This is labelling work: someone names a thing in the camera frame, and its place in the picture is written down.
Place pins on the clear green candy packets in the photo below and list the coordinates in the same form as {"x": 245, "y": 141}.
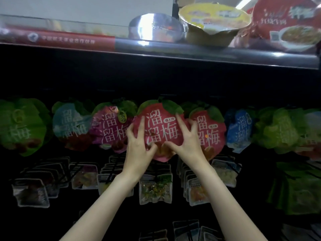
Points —
{"x": 156, "y": 190}

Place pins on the yellow lidded bowl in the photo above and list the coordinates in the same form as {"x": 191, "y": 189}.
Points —
{"x": 213, "y": 22}

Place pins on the large green round snack bag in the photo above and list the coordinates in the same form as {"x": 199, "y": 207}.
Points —
{"x": 20, "y": 125}

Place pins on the person's left forearm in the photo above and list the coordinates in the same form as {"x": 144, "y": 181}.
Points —
{"x": 100, "y": 213}

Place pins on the clear yellow-label candy bag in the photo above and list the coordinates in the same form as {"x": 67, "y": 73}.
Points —
{"x": 196, "y": 193}

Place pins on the clear mixed candy packets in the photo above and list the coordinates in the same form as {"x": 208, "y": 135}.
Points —
{"x": 84, "y": 177}

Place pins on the person's left hand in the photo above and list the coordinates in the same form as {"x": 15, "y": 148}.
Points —
{"x": 136, "y": 153}

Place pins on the green snack pouch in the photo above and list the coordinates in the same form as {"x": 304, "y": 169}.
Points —
{"x": 298, "y": 190}

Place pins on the clear white candy packets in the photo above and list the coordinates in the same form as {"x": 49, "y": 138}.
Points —
{"x": 225, "y": 172}

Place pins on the blue round snack bag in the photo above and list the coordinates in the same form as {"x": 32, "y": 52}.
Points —
{"x": 239, "y": 130}

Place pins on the person's right hand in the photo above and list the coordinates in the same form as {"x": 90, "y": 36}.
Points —
{"x": 189, "y": 145}

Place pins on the large teal round snack bag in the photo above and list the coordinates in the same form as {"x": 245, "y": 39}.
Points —
{"x": 70, "y": 125}

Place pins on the person's right forearm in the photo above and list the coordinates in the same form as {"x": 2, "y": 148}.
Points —
{"x": 225, "y": 208}

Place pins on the row of small clear pouches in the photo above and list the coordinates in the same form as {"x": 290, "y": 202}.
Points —
{"x": 185, "y": 231}

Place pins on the red noodle packet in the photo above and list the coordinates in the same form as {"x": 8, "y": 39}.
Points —
{"x": 288, "y": 22}

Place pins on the small pink round snack bag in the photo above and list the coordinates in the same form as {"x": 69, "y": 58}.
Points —
{"x": 160, "y": 123}

